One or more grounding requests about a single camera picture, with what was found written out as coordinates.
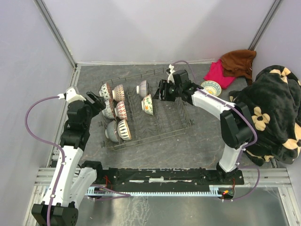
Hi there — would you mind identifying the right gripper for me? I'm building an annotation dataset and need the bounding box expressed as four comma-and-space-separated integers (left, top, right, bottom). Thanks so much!
152, 79, 182, 102

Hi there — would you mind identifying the orange green leaf bowl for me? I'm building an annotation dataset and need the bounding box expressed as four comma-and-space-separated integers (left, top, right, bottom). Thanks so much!
142, 94, 154, 115

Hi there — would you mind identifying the grey wire dish rack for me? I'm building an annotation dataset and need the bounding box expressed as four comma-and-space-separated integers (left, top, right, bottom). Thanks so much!
100, 68, 192, 151

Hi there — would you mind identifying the yellow dotted bowl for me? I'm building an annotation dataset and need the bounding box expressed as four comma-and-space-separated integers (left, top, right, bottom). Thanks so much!
201, 81, 222, 97

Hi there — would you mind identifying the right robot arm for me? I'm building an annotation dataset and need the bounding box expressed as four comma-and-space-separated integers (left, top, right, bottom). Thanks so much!
154, 68, 258, 184

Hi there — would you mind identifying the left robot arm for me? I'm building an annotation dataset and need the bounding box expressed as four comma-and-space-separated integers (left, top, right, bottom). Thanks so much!
31, 87, 106, 226

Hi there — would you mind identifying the green diamond pattern bowl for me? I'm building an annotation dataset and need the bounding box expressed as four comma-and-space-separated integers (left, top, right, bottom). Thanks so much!
99, 82, 112, 100

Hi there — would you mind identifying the red green dotted bowl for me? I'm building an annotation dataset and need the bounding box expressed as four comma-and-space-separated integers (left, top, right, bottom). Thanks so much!
102, 99, 116, 119

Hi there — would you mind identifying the purple striped white bowl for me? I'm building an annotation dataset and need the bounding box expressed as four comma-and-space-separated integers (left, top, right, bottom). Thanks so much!
136, 80, 148, 98

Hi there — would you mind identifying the multicolour scale pattern bowl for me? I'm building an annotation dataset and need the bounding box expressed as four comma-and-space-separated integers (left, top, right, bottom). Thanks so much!
112, 84, 125, 102

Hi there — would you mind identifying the red lattice pattern bowl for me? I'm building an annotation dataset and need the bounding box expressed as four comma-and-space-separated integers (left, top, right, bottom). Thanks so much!
114, 101, 127, 120

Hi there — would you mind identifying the grey speckled bowl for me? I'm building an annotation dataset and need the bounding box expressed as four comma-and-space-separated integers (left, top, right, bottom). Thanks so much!
105, 121, 120, 143

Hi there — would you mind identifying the black striped white bowl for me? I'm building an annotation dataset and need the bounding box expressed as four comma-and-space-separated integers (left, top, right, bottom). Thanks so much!
117, 120, 132, 141

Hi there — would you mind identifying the pink cloth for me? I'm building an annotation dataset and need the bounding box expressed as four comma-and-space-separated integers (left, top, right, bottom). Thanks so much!
204, 59, 236, 89

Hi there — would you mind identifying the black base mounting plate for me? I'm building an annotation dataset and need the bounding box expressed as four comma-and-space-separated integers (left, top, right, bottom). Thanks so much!
95, 168, 244, 193

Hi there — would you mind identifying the brown cloth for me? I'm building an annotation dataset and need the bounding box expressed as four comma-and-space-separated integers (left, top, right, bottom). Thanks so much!
220, 49, 257, 85

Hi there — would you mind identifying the black floral blanket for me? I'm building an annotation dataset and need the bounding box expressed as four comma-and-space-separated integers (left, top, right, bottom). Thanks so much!
229, 65, 301, 166

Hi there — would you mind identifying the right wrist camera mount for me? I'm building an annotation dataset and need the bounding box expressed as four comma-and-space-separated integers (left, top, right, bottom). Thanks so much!
166, 64, 178, 83

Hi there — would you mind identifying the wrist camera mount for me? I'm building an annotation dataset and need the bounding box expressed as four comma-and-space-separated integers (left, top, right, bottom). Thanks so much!
166, 64, 178, 83
58, 86, 86, 104

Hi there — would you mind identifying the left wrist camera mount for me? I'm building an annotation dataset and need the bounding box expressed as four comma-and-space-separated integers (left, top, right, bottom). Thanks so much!
58, 86, 86, 104

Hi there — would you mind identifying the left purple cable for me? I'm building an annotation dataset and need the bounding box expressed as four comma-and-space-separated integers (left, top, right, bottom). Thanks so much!
24, 95, 131, 226

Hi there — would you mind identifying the light blue cable duct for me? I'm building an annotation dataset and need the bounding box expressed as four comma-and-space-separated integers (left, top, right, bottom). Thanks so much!
85, 186, 234, 198

